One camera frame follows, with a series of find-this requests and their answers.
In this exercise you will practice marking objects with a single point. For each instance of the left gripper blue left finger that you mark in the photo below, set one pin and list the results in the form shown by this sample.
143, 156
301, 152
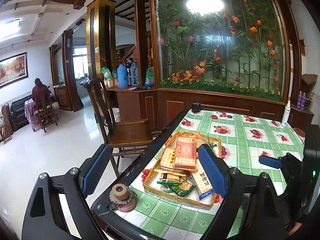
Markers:
93, 168

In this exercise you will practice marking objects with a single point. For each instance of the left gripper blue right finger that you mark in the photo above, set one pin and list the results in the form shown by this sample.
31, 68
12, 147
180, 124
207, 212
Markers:
216, 170

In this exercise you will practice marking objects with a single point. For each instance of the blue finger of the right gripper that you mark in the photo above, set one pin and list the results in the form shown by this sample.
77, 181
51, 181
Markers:
270, 162

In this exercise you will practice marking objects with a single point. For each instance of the blue-end long cracker pack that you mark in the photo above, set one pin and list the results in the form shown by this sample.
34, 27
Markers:
201, 181

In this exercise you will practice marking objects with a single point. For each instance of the orange-edged cracker pack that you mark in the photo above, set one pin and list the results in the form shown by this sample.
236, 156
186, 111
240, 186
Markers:
185, 153

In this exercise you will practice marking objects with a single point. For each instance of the dark green cracker packet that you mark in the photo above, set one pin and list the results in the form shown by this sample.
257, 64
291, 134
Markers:
181, 189

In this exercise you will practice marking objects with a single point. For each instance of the yellow square biscuit pack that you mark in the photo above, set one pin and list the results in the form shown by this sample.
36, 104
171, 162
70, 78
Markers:
167, 158

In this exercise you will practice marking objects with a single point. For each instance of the green-edged soda cracker pack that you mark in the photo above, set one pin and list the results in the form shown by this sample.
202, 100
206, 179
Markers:
171, 179

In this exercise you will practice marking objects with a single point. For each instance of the yellow rimmed white tray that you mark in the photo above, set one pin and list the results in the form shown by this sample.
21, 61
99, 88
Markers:
178, 175

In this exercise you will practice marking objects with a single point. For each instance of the green fruit pattern tablecloth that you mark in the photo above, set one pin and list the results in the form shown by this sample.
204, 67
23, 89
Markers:
250, 181

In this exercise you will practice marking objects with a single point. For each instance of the white spray bottle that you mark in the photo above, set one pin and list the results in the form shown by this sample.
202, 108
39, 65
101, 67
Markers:
286, 114

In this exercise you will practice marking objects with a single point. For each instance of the dark wooden chair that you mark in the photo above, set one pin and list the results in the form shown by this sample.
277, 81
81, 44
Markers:
123, 138

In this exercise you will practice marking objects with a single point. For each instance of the black small cup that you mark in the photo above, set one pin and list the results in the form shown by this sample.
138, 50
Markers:
196, 107

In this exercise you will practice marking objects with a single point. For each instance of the purple bottles pair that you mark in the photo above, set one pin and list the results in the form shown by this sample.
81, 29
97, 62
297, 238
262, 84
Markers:
301, 100

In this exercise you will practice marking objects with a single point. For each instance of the seated person in red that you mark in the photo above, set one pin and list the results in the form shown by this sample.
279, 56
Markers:
38, 91

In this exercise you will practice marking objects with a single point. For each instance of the blue thermos flask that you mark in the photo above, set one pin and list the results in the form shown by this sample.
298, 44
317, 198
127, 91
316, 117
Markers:
122, 76

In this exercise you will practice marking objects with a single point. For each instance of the framed landscape painting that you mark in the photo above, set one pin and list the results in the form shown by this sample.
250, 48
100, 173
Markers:
13, 69

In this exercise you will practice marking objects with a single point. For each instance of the glass flower display panel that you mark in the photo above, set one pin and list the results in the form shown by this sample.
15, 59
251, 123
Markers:
227, 46

